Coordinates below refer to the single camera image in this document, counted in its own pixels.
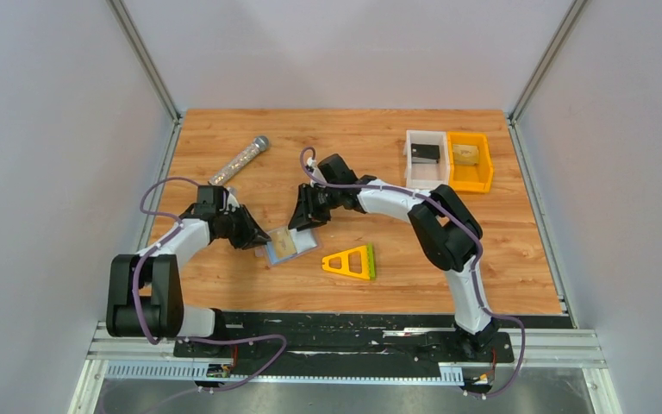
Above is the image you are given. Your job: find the yellow triangular toy block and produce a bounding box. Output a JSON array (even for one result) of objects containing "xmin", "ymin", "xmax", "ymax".
[{"xmin": 322, "ymin": 245, "xmax": 370, "ymax": 281}]

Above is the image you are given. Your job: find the right aluminium frame post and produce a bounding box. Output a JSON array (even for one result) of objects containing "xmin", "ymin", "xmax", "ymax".
[{"xmin": 509, "ymin": 0, "xmax": 590, "ymax": 124}]

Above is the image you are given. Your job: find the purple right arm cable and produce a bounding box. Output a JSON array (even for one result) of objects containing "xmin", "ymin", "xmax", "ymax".
[{"xmin": 299, "ymin": 147, "xmax": 528, "ymax": 399}]

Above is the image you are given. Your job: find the black card in white bin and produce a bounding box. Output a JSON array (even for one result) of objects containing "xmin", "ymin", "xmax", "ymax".
[{"xmin": 409, "ymin": 143, "xmax": 440, "ymax": 164}]

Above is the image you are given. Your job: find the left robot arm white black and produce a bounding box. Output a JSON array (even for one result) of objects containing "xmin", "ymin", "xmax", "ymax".
[{"xmin": 105, "ymin": 185, "xmax": 271, "ymax": 343}]

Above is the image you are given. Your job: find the left aluminium frame post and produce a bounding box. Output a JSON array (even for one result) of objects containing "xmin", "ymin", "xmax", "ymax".
[{"xmin": 107, "ymin": 0, "xmax": 182, "ymax": 123}]

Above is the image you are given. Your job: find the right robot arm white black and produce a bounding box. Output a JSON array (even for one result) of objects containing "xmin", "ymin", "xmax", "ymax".
[{"xmin": 288, "ymin": 154, "xmax": 499, "ymax": 354}]

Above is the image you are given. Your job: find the silver glitter microphone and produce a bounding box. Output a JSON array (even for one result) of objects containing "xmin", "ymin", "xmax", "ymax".
[{"xmin": 208, "ymin": 135, "xmax": 271, "ymax": 185}]

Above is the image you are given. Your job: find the green toy brick strip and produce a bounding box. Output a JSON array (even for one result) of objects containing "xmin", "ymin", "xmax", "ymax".
[{"xmin": 365, "ymin": 243, "xmax": 377, "ymax": 281}]

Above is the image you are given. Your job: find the yellow plastic bin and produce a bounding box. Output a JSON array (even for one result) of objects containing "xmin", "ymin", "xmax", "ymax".
[{"xmin": 447, "ymin": 131, "xmax": 494, "ymax": 194}]

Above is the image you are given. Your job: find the pink leather card holder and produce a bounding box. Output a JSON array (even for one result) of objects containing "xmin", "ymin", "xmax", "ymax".
[{"xmin": 254, "ymin": 227, "xmax": 319, "ymax": 267}]

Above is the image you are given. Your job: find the white slotted cable duct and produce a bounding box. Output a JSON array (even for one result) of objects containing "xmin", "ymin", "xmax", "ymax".
[{"xmin": 105, "ymin": 363, "xmax": 465, "ymax": 385}]

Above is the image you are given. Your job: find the aluminium frame post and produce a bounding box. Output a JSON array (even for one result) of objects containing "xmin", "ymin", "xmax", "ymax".
[
  {"xmin": 509, "ymin": 0, "xmax": 590, "ymax": 124},
  {"xmin": 107, "ymin": 0, "xmax": 182, "ymax": 123}
]

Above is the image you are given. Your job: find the white plastic bin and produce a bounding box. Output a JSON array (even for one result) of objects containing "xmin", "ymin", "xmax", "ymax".
[{"xmin": 403, "ymin": 129, "xmax": 453, "ymax": 190}]

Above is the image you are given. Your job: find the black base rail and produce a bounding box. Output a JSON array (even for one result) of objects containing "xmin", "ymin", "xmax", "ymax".
[{"xmin": 173, "ymin": 310, "xmax": 574, "ymax": 379}]

